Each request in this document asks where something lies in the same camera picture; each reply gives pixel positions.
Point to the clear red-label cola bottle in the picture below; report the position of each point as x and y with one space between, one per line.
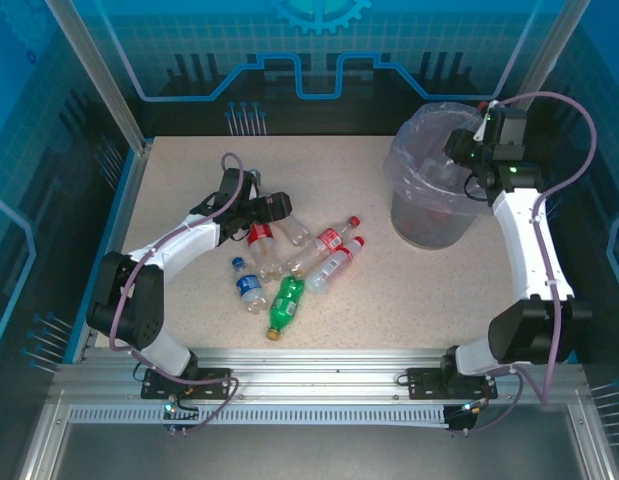
260 235
329 239
296 232

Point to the clear bottle with blue cap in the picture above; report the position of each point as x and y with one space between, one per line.
249 284

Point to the white bottle with red cap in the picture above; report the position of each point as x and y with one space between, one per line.
334 265

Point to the green plastic bottle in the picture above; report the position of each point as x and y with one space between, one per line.
286 302

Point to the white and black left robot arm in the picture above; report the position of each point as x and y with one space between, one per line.
174 245

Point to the translucent grey plastic bin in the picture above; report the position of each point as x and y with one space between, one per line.
434 230

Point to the clear plastic-lined bin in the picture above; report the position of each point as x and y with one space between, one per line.
404 145

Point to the steel tray panel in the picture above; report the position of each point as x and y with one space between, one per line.
314 455

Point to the aluminium table side rail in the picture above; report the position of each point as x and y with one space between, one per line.
131 200

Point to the aluminium frame post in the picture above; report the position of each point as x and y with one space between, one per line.
554 30
103 75

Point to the aluminium base rail beam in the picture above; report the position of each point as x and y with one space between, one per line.
314 360

